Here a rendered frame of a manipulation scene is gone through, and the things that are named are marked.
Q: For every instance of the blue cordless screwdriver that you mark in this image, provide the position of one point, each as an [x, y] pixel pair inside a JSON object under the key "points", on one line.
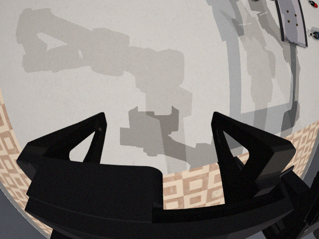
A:
{"points": [[315, 34]]}

